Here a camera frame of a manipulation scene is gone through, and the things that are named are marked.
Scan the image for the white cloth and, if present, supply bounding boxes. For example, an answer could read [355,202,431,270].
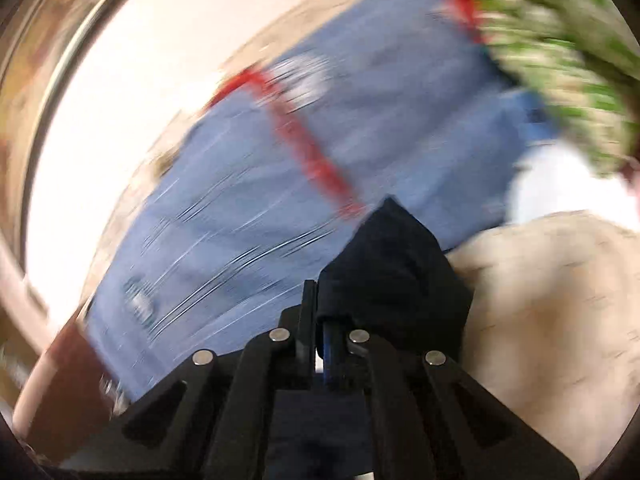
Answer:
[505,142,637,226]

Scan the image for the wooden door frame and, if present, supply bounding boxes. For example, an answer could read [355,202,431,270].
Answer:
[0,0,146,273]

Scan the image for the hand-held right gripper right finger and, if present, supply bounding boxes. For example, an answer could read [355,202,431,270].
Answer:
[321,321,581,480]

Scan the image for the black garment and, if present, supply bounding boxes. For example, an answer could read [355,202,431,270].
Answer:
[317,196,474,361]

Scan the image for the dark wooden bed frame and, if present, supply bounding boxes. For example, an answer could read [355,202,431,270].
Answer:
[10,317,132,463]

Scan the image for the green floral cloth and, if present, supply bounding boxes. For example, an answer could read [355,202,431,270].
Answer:
[415,0,640,176]

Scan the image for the blue plaid pillow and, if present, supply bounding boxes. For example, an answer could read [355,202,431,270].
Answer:
[82,0,551,403]

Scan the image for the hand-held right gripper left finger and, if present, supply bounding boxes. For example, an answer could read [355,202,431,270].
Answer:
[65,280,318,480]

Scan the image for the cream leaf-print quilt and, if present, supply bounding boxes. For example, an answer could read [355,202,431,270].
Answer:
[445,210,640,476]

